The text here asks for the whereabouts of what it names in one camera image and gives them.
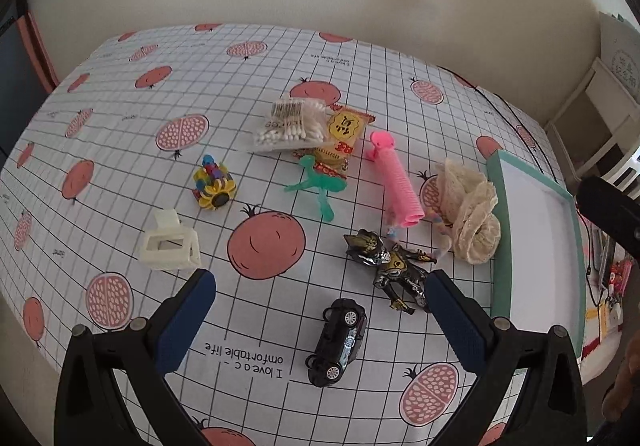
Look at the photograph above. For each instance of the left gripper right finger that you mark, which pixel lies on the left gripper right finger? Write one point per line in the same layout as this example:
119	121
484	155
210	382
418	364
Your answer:
550	409

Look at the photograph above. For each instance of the orange snack packet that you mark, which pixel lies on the orange snack packet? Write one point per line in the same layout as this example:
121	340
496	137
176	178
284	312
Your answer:
345	125

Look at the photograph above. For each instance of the pink hair roller clip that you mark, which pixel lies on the pink hair roller clip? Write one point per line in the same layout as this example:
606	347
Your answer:
401	199

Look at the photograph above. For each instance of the black toy car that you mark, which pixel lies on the black toy car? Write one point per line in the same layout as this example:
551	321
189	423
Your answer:
340	339

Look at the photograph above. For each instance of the pomegranate grid tablecloth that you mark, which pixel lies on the pomegranate grid tablecloth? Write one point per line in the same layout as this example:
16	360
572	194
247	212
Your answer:
162	119

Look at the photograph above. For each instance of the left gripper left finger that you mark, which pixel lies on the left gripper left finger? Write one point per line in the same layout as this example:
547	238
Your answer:
89	408

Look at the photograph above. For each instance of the teal white shallow box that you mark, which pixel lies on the teal white shallow box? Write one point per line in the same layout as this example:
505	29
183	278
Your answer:
539	268

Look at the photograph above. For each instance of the cotton swab bag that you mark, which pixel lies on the cotton swab bag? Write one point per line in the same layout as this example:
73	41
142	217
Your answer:
293	124

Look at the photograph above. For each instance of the black gold robot figure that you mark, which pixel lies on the black gold robot figure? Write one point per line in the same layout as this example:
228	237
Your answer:
398	270

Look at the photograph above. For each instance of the cream hair claw clip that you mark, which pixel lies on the cream hair claw clip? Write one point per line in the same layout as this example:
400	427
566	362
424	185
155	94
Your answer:
170	245

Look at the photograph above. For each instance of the white shelf unit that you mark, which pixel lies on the white shelf unit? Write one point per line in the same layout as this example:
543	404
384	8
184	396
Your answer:
596	129

